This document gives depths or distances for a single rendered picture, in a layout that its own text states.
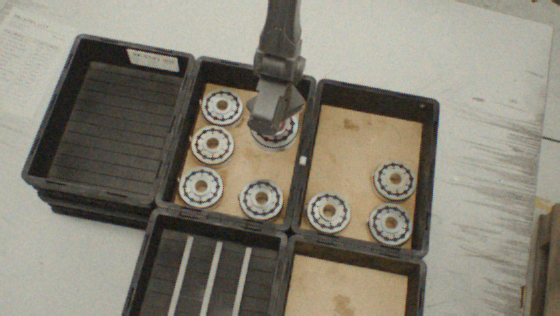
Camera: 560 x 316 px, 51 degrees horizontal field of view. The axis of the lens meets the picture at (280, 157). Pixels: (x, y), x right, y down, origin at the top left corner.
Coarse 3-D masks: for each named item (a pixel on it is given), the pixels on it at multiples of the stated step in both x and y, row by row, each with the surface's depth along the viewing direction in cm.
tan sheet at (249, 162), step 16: (240, 96) 152; (304, 112) 151; (240, 128) 148; (240, 144) 146; (192, 160) 144; (240, 160) 144; (256, 160) 145; (272, 160) 145; (288, 160) 145; (224, 176) 142; (240, 176) 143; (256, 176) 143; (272, 176) 143; (288, 176) 143; (224, 192) 141; (240, 192) 141; (288, 192) 142; (224, 208) 139
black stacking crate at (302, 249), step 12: (300, 252) 134; (312, 252) 132; (324, 252) 130; (336, 252) 129; (348, 252) 127; (348, 264) 136; (360, 264) 134; (372, 264) 132; (384, 264) 130; (396, 264) 129; (408, 264) 127; (408, 276) 135; (288, 288) 132; (408, 288) 133; (408, 300) 130; (408, 312) 128
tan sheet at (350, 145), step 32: (320, 128) 149; (352, 128) 150; (384, 128) 150; (416, 128) 151; (320, 160) 145; (352, 160) 146; (384, 160) 146; (416, 160) 147; (352, 192) 142; (352, 224) 139
